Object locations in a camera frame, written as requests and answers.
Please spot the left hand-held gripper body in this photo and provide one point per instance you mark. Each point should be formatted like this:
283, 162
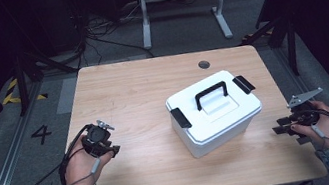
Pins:
98, 140

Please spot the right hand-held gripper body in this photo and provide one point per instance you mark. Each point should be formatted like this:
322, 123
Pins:
304, 114

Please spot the person's left hand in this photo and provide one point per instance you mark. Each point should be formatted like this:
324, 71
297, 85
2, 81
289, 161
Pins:
79, 169

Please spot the black tripod stand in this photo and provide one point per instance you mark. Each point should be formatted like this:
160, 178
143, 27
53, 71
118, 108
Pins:
21, 86
292, 47

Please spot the yellow black floor tape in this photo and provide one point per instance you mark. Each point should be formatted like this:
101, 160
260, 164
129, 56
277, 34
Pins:
11, 96

